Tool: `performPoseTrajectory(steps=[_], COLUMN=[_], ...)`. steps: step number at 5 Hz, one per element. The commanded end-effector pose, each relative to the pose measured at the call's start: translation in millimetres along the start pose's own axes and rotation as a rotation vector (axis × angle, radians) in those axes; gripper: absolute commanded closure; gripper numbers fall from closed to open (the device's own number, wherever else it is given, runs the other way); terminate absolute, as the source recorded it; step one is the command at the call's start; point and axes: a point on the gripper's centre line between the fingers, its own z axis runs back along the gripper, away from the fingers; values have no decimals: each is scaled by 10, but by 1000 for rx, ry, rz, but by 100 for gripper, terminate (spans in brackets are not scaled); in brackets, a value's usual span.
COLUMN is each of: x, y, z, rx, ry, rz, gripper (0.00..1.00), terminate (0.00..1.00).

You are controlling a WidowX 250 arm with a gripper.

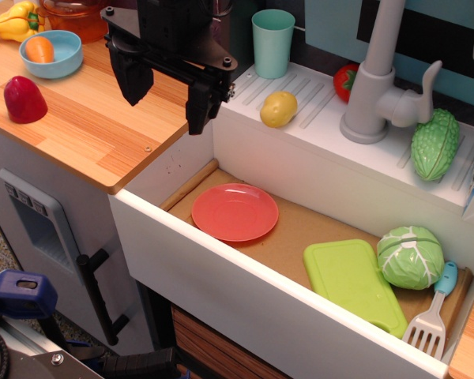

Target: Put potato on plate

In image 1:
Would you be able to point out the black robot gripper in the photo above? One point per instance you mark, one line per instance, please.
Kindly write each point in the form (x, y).
(175, 38)

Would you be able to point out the yellow toy potato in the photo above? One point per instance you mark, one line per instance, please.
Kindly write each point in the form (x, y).
(278, 109)

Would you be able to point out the red plastic plate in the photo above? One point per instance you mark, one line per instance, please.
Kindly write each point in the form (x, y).
(235, 212)

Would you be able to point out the light blue bowl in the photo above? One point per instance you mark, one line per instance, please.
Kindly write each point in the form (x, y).
(68, 55)

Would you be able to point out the orange transparent pot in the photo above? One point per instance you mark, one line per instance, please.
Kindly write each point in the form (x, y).
(77, 16)

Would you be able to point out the teal plastic cup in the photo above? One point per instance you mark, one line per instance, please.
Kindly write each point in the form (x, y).
(272, 40)

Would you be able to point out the orange toy carrot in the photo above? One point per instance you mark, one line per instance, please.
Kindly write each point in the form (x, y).
(39, 49)

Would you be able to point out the dark red toy vegetable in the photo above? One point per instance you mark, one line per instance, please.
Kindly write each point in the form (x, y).
(24, 101)

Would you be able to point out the white toy sink basin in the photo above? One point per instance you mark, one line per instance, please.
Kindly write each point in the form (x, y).
(329, 189)

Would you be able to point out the yellow toy bell pepper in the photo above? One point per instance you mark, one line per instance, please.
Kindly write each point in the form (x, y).
(21, 21)

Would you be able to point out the red toy tomato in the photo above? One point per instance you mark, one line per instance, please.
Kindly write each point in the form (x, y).
(343, 81)

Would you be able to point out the grey oven control panel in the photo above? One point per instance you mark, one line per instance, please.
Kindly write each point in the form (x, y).
(49, 244)

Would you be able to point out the grey toy faucet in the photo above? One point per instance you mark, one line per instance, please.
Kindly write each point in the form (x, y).
(375, 102)

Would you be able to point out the lime green cutting board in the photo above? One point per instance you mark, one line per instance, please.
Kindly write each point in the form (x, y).
(347, 274)

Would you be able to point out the blue clamp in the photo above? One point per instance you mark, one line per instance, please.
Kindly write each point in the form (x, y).
(26, 295)

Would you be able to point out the green toy bitter gourd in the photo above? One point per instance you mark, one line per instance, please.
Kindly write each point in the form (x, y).
(434, 145)

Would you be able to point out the green toy cabbage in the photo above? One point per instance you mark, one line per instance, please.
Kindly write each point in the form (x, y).
(410, 258)

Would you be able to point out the black oven door handle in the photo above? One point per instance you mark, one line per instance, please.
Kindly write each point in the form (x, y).
(87, 267)

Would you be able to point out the grey metal bracket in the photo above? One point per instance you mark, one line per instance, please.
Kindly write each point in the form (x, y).
(27, 354)

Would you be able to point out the white spatula blue handle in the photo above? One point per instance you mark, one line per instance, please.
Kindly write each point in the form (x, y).
(427, 331)

